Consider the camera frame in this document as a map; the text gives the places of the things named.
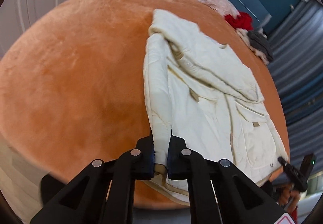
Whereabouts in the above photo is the orange plush bed blanket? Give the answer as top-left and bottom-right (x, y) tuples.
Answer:
(1, 0), (288, 209)

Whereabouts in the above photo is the dark grey garment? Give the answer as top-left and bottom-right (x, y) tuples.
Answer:
(247, 30), (274, 63)

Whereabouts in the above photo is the cream garment under grey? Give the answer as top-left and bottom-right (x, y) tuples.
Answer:
(236, 28), (269, 66)

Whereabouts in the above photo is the cream quilted jacket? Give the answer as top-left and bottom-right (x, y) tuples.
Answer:
(143, 9), (288, 205)

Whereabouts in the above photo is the person's hand on gripper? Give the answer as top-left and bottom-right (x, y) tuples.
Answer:
(278, 184), (301, 214)

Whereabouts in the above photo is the red garment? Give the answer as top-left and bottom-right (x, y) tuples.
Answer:
(224, 11), (254, 31)

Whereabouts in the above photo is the grey blue curtain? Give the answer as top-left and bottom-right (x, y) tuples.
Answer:
(268, 0), (322, 173)

